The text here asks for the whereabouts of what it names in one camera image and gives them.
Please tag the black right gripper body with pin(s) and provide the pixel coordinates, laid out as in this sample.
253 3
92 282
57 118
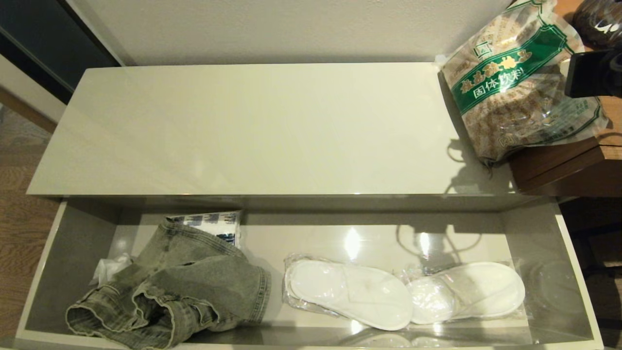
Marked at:
590 73

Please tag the brown grain packet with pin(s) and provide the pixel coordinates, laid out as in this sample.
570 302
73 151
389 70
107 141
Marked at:
510 92

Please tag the grey-green denim shorts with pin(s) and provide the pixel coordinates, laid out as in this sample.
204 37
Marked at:
194 287

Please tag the white cabinet drawer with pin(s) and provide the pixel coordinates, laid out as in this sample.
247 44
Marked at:
73 262

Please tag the dark glass vase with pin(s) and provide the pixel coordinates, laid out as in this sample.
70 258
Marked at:
597 22

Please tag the brown wooden desk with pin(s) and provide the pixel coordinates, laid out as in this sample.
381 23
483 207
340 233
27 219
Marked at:
559 165

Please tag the white disposable slipper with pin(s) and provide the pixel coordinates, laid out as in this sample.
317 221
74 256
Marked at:
340 291
476 289

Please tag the glossy white low cabinet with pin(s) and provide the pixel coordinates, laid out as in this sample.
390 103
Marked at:
291 131

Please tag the clear plastic slipper bag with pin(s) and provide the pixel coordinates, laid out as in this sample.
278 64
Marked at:
296 257

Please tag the white blue printed packet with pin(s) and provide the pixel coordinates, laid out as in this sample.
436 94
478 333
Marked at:
218 224

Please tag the white plastic bag roll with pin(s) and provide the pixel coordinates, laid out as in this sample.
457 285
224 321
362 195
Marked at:
109 270

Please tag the dark glass door panel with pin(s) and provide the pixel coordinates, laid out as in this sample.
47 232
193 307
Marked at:
43 43

